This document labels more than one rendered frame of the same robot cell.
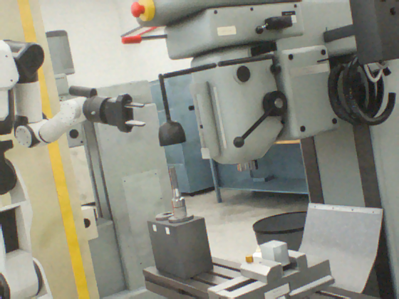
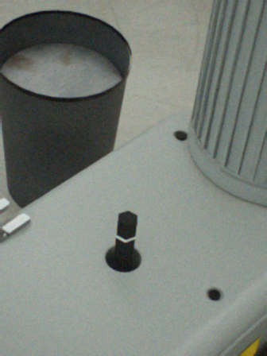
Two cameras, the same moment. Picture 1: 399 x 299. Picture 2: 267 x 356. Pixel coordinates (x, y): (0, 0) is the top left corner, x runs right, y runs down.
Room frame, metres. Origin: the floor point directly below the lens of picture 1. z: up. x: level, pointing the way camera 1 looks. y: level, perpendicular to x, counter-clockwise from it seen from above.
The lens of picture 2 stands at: (0.96, 0.08, 2.63)
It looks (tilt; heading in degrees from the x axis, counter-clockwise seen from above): 44 degrees down; 341
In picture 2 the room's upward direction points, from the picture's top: 7 degrees clockwise
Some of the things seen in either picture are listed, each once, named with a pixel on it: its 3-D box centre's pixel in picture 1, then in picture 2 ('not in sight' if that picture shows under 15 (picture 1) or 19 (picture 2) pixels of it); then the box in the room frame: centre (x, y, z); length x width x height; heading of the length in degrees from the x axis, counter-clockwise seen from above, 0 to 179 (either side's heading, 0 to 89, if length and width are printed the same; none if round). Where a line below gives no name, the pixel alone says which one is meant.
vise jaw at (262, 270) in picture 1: (261, 269); not in sight; (1.48, -0.11, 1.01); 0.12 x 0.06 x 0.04; 30
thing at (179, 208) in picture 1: (179, 208); not in sight; (1.87, 0.11, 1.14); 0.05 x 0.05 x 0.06
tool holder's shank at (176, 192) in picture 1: (174, 183); not in sight; (1.87, 0.11, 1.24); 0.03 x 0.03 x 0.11
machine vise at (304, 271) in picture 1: (270, 278); not in sight; (1.49, -0.13, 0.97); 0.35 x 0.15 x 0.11; 120
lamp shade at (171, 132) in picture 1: (171, 132); not in sight; (1.43, 0.07, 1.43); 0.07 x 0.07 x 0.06
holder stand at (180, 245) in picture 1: (179, 242); not in sight; (1.91, 0.13, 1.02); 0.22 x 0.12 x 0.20; 31
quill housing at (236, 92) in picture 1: (236, 105); not in sight; (1.56, -0.13, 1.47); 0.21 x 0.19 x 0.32; 32
